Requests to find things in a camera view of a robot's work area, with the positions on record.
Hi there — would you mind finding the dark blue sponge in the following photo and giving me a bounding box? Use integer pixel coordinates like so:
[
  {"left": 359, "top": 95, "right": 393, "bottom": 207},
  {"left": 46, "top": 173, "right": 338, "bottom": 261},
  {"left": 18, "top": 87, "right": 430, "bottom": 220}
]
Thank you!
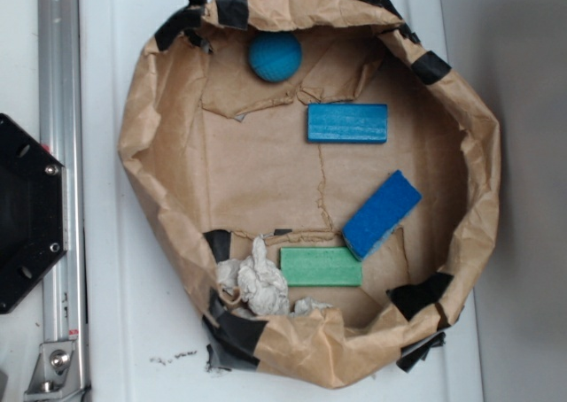
[{"left": 342, "top": 170, "right": 422, "bottom": 261}]

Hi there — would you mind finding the brown paper bag bin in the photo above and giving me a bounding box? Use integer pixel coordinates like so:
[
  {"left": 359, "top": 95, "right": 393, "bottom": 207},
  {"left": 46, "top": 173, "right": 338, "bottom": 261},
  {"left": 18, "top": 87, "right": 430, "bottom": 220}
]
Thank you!
[{"left": 119, "top": 0, "right": 501, "bottom": 389}]

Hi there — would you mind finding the green rectangular block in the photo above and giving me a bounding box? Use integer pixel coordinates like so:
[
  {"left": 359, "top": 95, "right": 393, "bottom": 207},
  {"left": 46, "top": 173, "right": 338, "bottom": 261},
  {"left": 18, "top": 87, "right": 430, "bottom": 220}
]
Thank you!
[{"left": 280, "top": 247, "right": 362, "bottom": 287}]

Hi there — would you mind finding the light blue rectangular block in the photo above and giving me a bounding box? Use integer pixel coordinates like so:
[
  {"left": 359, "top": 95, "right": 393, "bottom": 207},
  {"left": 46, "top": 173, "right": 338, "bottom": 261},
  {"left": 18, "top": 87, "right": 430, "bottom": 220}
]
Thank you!
[{"left": 307, "top": 103, "right": 388, "bottom": 143}]

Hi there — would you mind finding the crumpled white tissue paper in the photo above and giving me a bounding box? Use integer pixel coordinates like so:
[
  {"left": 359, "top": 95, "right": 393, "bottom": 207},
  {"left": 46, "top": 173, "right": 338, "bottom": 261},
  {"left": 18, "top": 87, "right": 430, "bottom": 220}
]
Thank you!
[{"left": 217, "top": 236, "right": 333, "bottom": 318}]

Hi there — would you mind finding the blue textured ball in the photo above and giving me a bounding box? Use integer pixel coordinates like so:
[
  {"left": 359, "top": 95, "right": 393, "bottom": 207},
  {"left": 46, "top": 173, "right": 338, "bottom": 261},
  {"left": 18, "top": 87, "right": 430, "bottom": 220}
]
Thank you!
[{"left": 248, "top": 32, "right": 302, "bottom": 82}]

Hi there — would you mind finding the aluminium extrusion rail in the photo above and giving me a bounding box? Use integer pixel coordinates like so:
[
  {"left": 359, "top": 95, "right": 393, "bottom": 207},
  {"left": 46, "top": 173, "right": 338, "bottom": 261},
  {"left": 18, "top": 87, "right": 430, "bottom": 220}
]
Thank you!
[{"left": 36, "top": 0, "right": 89, "bottom": 402}]

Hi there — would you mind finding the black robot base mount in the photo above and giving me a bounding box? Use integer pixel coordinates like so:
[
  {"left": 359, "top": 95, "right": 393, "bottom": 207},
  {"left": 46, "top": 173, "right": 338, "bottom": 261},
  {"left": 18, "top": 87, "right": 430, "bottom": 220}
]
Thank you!
[{"left": 1, "top": 114, "right": 66, "bottom": 314}]

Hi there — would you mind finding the metal corner bracket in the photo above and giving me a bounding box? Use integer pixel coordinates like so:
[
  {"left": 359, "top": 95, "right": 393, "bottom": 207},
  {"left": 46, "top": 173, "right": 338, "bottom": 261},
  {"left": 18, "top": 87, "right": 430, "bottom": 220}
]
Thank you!
[{"left": 23, "top": 340, "right": 82, "bottom": 401}]

